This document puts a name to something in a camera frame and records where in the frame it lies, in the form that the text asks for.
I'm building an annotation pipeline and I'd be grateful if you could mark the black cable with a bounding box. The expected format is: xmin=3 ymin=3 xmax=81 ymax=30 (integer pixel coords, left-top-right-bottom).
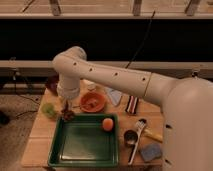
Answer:
xmin=124 ymin=9 xmax=157 ymax=69

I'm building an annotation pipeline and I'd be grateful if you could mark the green plastic tray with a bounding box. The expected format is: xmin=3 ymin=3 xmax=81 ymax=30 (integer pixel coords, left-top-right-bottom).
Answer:
xmin=48 ymin=114 xmax=119 ymax=168

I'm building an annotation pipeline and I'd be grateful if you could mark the white handled spatula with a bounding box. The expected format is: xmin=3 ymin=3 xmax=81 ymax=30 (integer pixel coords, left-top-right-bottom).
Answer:
xmin=128 ymin=119 xmax=146 ymax=165

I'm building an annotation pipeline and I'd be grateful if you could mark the yellow handled brush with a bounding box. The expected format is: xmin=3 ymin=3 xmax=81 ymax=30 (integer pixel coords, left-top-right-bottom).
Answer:
xmin=138 ymin=119 xmax=163 ymax=143

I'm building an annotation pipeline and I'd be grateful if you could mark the blue sponge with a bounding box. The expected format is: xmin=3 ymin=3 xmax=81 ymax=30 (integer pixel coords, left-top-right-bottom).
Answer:
xmin=140 ymin=143 xmax=162 ymax=162

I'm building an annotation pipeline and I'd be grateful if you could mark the striped black red block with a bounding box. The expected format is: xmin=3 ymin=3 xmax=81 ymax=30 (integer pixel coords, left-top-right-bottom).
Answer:
xmin=125 ymin=96 xmax=139 ymax=115

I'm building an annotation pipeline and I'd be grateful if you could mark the dark red grape bunch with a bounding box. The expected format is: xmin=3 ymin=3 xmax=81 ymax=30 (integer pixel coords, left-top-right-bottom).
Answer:
xmin=62 ymin=108 xmax=75 ymax=121

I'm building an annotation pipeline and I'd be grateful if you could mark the metal measuring cup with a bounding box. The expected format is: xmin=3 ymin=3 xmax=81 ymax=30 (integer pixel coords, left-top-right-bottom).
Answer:
xmin=124 ymin=130 xmax=138 ymax=147

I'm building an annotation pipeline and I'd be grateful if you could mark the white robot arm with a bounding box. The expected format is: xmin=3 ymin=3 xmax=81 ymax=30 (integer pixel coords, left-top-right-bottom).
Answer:
xmin=52 ymin=46 xmax=213 ymax=171

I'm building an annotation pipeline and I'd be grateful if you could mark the orange fruit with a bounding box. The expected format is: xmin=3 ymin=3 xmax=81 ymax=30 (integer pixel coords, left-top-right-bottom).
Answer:
xmin=102 ymin=118 xmax=114 ymax=131

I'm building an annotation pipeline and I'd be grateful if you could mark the orange bowl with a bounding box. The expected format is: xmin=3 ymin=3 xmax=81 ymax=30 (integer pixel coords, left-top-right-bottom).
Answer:
xmin=79 ymin=92 xmax=106 ymax=113

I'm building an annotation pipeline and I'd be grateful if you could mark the light blue cloth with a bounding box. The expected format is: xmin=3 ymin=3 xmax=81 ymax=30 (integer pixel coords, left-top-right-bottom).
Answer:
xmin=105 ymin=87 xmax=122 ymax=106

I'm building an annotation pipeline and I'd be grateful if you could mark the white cup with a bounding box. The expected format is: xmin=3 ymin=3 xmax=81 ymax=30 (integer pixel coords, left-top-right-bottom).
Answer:
xmin=86 ymin=82 xmax=96 ymax=91

